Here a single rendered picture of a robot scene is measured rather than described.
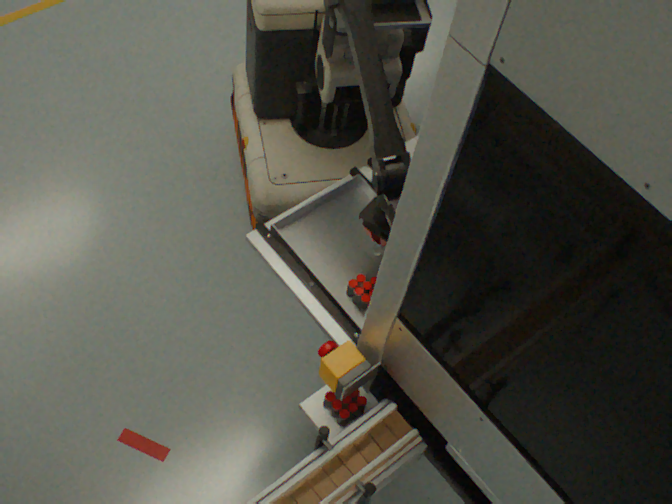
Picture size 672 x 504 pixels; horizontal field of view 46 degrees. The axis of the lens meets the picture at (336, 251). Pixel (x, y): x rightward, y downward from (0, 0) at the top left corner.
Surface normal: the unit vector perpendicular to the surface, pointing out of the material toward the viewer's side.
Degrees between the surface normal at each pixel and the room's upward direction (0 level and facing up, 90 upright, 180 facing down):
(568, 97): 90
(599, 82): 90
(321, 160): 0
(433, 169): 90
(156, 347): 0
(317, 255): 0
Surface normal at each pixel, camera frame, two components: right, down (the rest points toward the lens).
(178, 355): 0.11, -0.54
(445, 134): -0.77, 0.48
